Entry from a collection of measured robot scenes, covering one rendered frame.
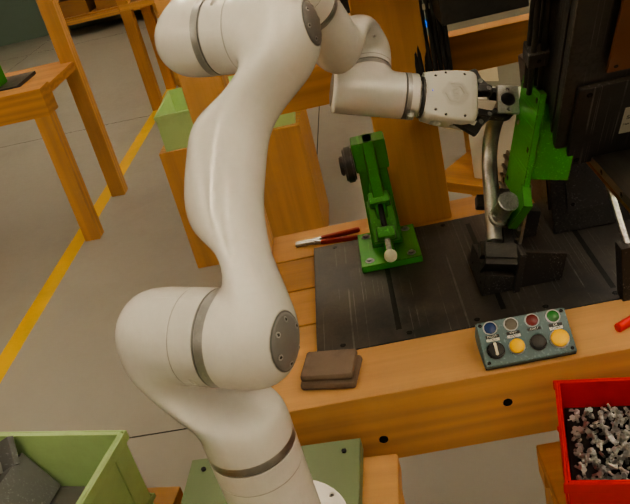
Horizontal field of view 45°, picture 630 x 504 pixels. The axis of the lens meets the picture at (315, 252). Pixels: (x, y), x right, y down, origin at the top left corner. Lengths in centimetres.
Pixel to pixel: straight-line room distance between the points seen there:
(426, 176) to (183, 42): 89
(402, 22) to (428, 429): 82
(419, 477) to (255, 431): 148
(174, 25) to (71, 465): 78
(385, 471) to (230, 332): 48
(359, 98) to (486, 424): 61
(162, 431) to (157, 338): 198
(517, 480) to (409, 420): 106
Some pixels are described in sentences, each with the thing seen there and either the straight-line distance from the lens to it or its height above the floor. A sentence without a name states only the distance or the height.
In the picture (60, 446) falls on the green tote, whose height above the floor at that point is 94.
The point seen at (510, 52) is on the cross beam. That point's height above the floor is 121.
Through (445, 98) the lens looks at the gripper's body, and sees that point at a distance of 142.
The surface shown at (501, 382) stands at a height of 88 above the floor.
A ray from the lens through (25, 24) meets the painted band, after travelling 1238.
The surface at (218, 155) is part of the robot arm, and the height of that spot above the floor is 143.
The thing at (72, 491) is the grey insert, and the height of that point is 85.
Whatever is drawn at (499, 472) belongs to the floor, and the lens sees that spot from 240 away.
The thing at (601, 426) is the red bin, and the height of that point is 88.
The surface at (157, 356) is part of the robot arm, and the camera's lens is 92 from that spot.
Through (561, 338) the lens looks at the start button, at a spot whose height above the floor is 93.
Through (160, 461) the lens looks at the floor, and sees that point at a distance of 277.
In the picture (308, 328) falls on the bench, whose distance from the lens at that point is 154.
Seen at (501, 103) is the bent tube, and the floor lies 123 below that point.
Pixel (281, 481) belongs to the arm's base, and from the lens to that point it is 103.
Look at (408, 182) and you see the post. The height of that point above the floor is 99.
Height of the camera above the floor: 173
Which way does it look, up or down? 28 degrees down
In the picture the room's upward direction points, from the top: 14 degrees counter-clockwise
